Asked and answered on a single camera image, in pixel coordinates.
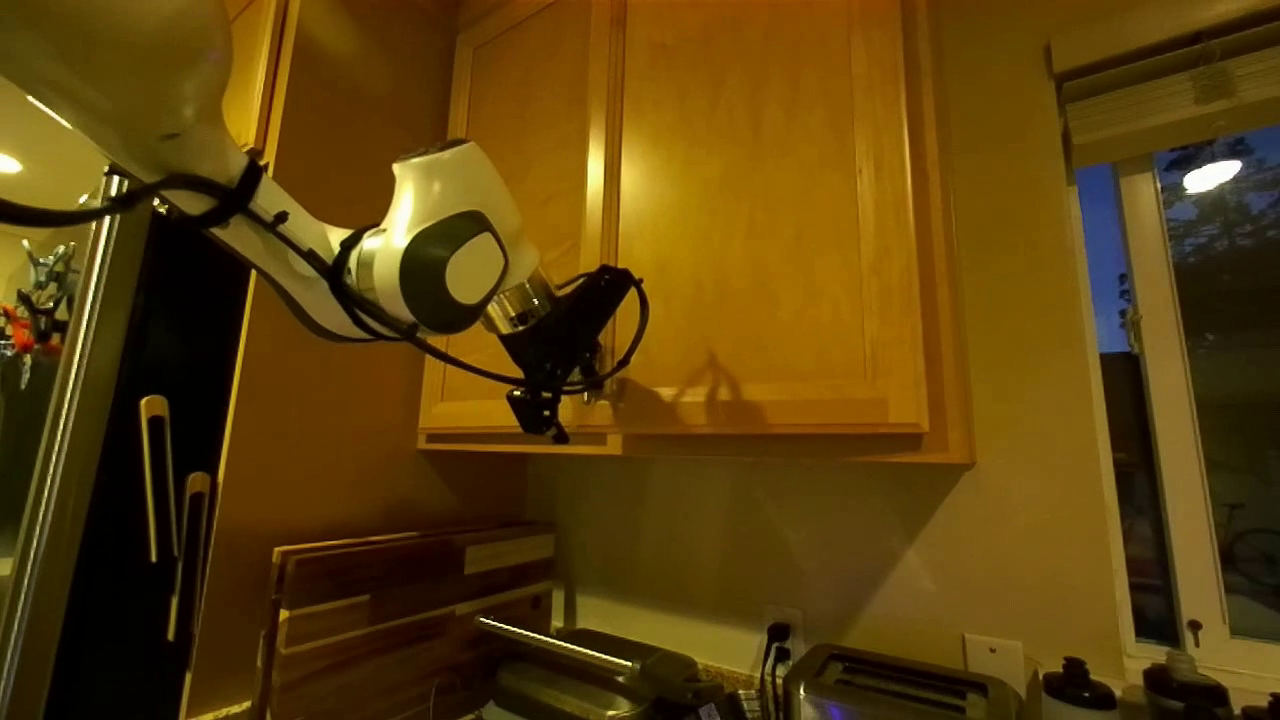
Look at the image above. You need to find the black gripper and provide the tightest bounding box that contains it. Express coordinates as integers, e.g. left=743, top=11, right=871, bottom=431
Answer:
left=500, top=258, right=641, bottom=446

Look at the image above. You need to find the wooden cabinet door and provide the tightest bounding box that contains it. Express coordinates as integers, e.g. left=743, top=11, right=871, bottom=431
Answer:
left=612, top=0, right=936, bottom=440
left=420, top=0, right=621, bottom=444

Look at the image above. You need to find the silver toaster oven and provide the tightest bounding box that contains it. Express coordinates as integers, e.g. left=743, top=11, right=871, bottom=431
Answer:
left=475, top=612, right=732, bottom=720

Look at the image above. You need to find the silver toaster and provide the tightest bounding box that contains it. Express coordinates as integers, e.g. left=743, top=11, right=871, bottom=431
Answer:
left=779, top=641, right=1031, bottom=720

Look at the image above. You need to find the light wooden cutting board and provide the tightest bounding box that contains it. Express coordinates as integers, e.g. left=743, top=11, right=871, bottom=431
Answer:
left=454, top=527, right=564, bottom=580

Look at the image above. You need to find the wooden side panel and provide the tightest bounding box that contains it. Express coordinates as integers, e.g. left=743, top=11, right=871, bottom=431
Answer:
left=179, top=0, right=535, bottom=720

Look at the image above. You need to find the dark wooden cutting board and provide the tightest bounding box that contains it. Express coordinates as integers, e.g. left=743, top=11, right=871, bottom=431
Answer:
left=264, top=527, right=564, bottom=720

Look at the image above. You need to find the black power plug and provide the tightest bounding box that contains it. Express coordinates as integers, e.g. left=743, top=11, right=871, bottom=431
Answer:
left=757, top=619, right=798, bottom=720

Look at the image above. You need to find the stainless steel refrigerator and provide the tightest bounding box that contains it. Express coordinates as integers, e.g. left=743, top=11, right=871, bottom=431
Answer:
left=0, top=163, right=260, bottom=720

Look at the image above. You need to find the kitchen window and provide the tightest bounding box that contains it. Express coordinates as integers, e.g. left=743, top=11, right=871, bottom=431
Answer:
left=1049, top=7, right=1280, bottom=672

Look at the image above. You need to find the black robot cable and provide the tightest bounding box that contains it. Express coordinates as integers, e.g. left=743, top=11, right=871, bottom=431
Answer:
left=0, top=154, right=655, bottom=404

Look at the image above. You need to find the wooden wall cabinet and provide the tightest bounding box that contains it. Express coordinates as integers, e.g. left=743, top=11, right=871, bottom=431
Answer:
left=417, top=0, right=974, bottom=468

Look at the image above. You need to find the white wall outlet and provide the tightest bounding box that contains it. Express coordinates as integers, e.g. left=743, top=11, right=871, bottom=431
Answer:
left=758, top=604, right=813, bottom=672

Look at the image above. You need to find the white wall switch plate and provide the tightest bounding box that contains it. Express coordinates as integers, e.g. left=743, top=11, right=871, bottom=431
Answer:
left=962, top=626, right=1041, bottom=692

